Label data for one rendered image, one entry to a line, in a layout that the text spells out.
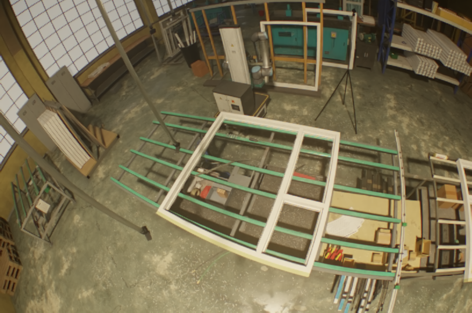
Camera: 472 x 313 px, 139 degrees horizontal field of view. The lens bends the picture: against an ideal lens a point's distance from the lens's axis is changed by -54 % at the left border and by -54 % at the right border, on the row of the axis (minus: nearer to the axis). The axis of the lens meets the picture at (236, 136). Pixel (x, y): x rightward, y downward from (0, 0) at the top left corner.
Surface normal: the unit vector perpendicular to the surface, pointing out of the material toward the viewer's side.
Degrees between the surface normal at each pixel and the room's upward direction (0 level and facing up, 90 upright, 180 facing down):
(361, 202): 0
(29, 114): 90
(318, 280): 0
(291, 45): 90
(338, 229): 0
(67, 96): 90
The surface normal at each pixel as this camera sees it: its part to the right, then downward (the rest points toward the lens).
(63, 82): 0.90, 0.17
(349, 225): -0.19, -0.65
